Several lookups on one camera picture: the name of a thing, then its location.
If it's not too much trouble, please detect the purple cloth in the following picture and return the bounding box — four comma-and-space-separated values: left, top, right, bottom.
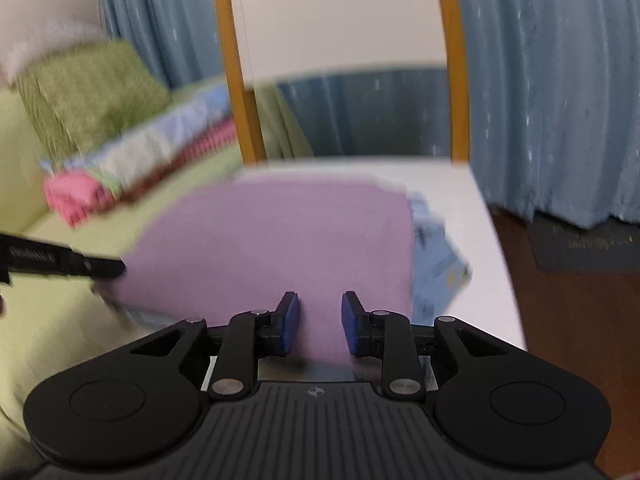
100, 179, 418, 376

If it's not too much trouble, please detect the dark floor mat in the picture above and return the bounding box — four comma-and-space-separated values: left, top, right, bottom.
529, 209, 640, 275

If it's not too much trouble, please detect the pink striped folded cloth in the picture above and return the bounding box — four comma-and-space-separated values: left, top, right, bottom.
182, 119, 240, 162

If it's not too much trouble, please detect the light green bed sheet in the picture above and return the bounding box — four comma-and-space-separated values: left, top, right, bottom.
0, 77, 316, 453

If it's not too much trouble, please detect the wooden framed mirror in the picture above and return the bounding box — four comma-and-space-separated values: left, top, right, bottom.
211, 0, 472, 165

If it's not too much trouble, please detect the white table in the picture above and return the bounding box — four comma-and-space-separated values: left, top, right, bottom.
200, 157, 528, 386

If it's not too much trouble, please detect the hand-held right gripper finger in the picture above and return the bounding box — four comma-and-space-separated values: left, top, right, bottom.
62, 251, 127, 282

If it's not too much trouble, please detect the white pillow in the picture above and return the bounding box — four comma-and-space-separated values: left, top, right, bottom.
0, 20, 108, 86

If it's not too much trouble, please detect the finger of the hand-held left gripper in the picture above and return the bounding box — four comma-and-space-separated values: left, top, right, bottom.
341, 290, 512, 402
129, 291, 302, 402

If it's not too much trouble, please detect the blue patterned cloth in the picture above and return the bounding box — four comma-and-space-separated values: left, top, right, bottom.
407, 191, 474, 333

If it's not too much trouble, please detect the light blue folded cloth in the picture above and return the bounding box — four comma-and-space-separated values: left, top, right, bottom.
39, 82, 236, 202

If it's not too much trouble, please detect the blue curtain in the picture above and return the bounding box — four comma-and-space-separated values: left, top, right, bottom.
96, 0, 640, 231

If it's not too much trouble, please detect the green pillow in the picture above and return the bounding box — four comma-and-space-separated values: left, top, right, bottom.
19, 40, 172, 157

